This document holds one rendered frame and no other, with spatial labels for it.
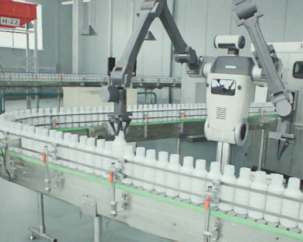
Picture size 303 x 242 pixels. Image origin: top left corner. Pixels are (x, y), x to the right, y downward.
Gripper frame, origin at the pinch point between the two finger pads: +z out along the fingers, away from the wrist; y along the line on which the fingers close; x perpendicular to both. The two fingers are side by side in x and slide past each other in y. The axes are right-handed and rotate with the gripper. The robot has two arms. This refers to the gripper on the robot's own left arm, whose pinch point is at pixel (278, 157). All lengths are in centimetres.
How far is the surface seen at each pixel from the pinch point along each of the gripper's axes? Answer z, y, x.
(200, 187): 18.5, -22.3, -16.6
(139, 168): 17, -52, -17
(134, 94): -105, -340, 304
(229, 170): 10.2, -11.2, -18.9
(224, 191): 17.9, -12.2, -17.5
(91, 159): 18, -81, -17
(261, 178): 10.6, 0.7, -18.6
